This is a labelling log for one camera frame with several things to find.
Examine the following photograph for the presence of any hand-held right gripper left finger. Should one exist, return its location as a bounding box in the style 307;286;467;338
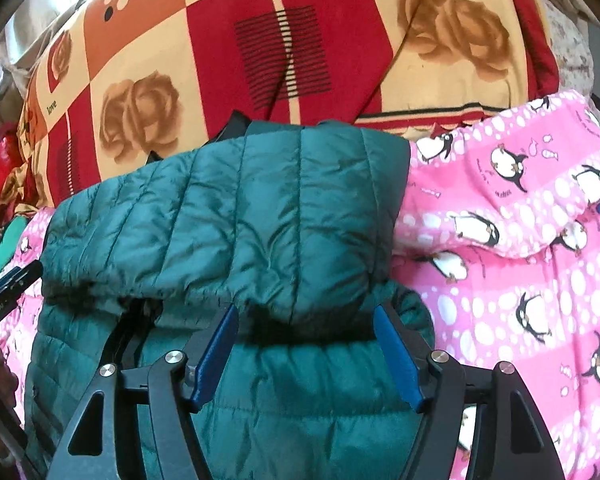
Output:
45;304;241;480

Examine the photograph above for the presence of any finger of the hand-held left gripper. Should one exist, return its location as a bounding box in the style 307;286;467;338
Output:
0;259;46;302

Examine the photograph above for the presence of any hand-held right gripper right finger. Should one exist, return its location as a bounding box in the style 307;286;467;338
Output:
372;303;566;480

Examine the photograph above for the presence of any green puffer jacket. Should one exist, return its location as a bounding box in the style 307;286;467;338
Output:
22;110;437;480

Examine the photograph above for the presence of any green cloth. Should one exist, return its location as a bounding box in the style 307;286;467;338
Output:
0;217;33;288

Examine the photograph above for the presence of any red cloth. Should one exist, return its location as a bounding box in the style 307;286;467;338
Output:
0;127;33;243

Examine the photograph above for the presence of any pink penguin printed blanket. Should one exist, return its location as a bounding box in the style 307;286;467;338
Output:
0;89;600;480

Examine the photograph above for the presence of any pale crumpled cloth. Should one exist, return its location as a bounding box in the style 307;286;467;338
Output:
0;2;78;91

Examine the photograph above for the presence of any red orange rose printed blanket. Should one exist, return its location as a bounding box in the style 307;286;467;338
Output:
0;0;562;211

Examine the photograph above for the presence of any beige floral cloth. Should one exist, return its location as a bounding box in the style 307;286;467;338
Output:
507;0;598;98

